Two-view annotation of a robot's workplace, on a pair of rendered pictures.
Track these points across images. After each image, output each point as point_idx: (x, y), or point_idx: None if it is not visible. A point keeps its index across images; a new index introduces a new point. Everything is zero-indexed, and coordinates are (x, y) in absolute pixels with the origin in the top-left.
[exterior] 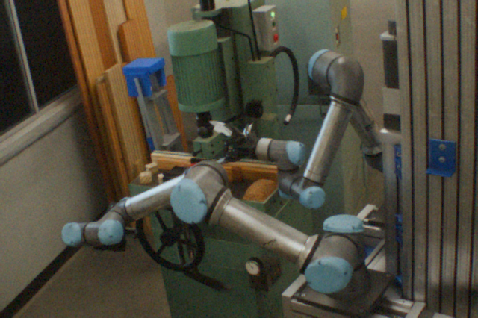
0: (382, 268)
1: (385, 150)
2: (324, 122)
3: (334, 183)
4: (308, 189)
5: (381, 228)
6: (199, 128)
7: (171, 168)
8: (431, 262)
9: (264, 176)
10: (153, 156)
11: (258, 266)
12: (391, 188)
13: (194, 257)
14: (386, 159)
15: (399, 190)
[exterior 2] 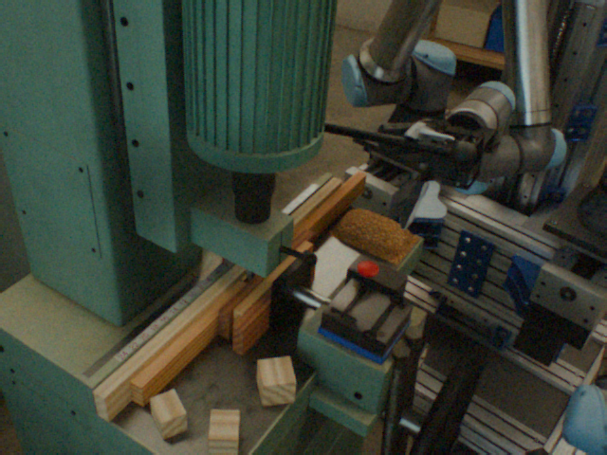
0: (497, 207)
1: (600, 18)
2: (535, 19)
3: (17, 248)
4: (558, 136)
5: (413, 179)
6: (470, 147)
7: (176, 371)
8: (601, 136)
9: (330, 216)
10: (113, 394)
11: (429, 346)
12: (583, 73)
13: (460, 417)
14: (596, 32)
15: (587, 70)
